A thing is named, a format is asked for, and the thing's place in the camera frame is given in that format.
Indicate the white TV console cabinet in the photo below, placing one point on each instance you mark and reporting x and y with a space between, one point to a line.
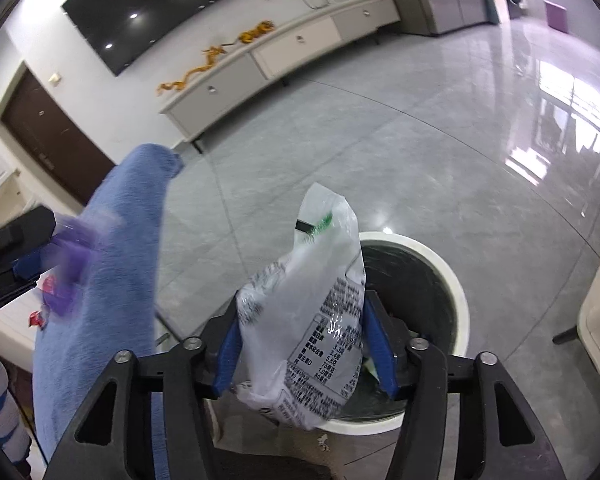
251 69

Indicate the white printed plastic bag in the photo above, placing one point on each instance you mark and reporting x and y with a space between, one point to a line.
301 318

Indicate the white round trash bin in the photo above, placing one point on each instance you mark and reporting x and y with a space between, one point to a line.
419 288

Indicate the dark brown door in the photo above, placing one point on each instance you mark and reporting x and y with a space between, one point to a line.
53 140

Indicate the black wall television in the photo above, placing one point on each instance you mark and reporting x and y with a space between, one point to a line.
170 5

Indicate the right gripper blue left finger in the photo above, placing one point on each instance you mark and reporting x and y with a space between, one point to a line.
227 359

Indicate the purple snack wrapper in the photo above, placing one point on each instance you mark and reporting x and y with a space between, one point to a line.
68 259

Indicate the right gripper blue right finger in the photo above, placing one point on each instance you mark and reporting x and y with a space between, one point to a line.
379 350

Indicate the red white snack wrapper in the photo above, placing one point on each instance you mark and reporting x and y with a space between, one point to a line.
38 319

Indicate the golden dragon ornament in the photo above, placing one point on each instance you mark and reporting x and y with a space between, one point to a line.
212 55

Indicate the blue shaggy rug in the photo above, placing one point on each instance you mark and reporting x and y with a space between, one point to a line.
93 406

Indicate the purple stool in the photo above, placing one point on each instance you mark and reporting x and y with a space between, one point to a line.
556 16

